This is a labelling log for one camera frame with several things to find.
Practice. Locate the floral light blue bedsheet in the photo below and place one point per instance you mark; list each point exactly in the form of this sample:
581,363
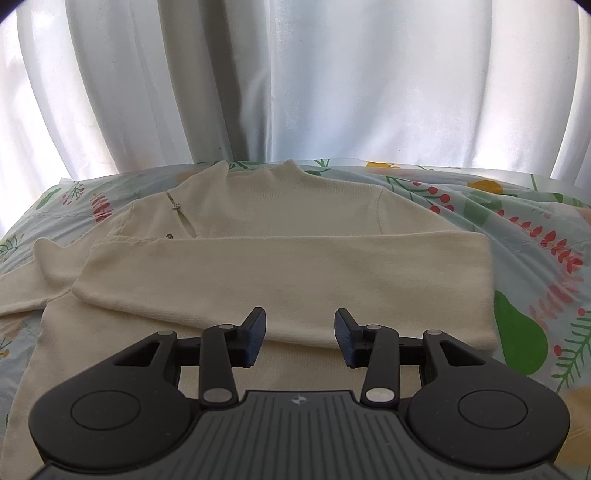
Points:
539,245

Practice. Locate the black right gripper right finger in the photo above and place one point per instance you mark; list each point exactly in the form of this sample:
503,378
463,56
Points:
381,351

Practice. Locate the cream knit sweater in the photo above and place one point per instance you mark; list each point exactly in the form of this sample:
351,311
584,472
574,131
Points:
224,242

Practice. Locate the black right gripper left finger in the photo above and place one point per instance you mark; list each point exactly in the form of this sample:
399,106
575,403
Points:
217,351

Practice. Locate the white sheer curtain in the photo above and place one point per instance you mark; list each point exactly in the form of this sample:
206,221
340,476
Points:
92,88

